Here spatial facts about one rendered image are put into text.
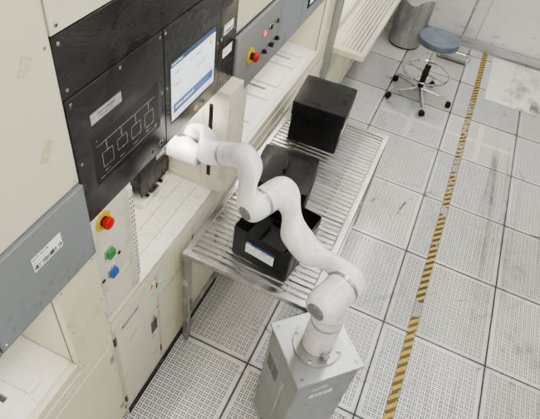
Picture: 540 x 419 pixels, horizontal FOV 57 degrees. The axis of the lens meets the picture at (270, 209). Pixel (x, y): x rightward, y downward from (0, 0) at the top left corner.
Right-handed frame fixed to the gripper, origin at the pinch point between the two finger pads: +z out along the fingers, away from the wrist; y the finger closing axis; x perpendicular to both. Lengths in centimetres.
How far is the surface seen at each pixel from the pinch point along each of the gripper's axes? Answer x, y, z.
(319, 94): -17, 93, -52
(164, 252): -32, -25, -30
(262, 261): -38, -6, -65
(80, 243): 19, -67, -30
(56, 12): 80, -58, -29
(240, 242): -34, -5, -54
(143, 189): -20.7, -9.0, -10.2
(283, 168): -30, 43, -54
